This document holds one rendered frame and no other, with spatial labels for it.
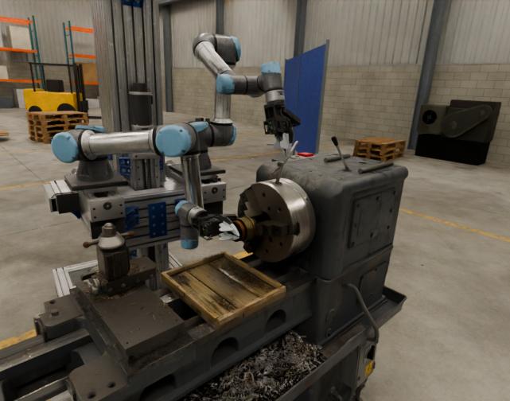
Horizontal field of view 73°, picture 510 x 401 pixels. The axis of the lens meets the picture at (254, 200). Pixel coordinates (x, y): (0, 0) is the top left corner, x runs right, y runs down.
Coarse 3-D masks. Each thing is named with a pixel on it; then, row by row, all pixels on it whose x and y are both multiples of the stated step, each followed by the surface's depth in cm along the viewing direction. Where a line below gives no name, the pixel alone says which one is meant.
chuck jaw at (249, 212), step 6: (246, 192) 131; (252, 192) 133; (246, 198) 131; (252, 198) 132; (246, 204) 129; (252, 204) 130; (258, 204) 132; (246, 210) 128; (252, 210) 129; (258, 210) 131; (240, 216) 129; (252, 216) 128
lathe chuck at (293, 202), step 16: (256, 192) 132; (272, 192) 125; (288, 192) 126; (240, 208) 141; (272, 208) 127; (288, 208) 121; (304, 208) 125; (304, 224) 124; (272, 240) 130; (288, 240) 124; (304, 240) 127; (272, 256) 132; (288, 256) 129
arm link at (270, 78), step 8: (264, 64) 132; (272, 64) 131; (264, 72) 132; (272, 72) 131; (280, 72) 133; (264, 80) 133; (272, 80) 131; (280, 80) 132; (264, 88) 134; (272, 88) 131; (280, 88) 132
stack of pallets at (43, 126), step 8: (32, 112) 881; (40, 112) 890; (48, 112) 899; (56, 112) 909; (64, 112) 919; (72, 112) 930; (80, 112) 939; (32, 120) 896; (40, 120) 858; (48, 120) 862; (56, 120) 878; (64, 120) 895; (72, 120) 976; (80, 120) 963; (88, 120) 947; (32, 128) 901; (40, 128) 917; (48, 128) 932; (56, 128) 920; (64, 128) 901; (72, 128) 950; (32, 136) 905; (40, 136) 886; (48, 136) 868
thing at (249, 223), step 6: (246, 216) 126; (234, 222) 122; (240, 222) 123; (246, 222) 123; (252, 222) 124; (240, 228) 121; (246, 228) 122; (252, 228) 123; (240, 234) 120; (246, 234) 123; (252, 234) 124; (234, 240) 124; (240, 240) 123
